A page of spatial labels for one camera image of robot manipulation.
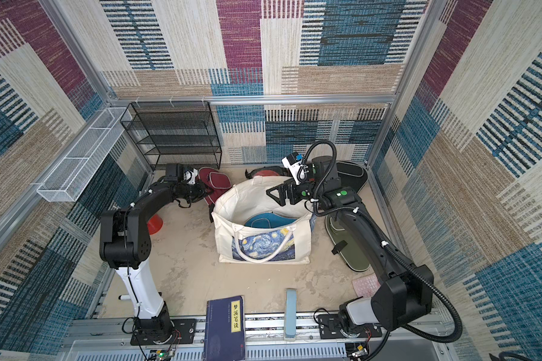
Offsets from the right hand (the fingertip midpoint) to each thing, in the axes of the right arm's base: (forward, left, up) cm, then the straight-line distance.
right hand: (280, 190), depth 76 cm
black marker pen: (-26, +55, -26) cm, 66 cm away
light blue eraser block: (-32, -3, -23) cm, 39 cm away
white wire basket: (+2, +66, +7) cm, 66 cm away
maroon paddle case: (+17, +25, -14) cm, 33 cm away
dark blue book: (-36, +19, -26) cm, 48 cm away
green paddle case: (-7, -26, -27) cm, 38 cm away
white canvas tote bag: (-15, +14, -8) cm, 22 cm away
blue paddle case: (+2, +5, -21) cm, 22 cm away
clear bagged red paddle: (+33, +5, -25) cm, 41 cm away
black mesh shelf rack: (+43, +49, -5) cm, 65 cm away
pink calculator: (-23, -30, -27) cm, 46 cm away
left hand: (+15, +29, -17) cm, 37 cm away
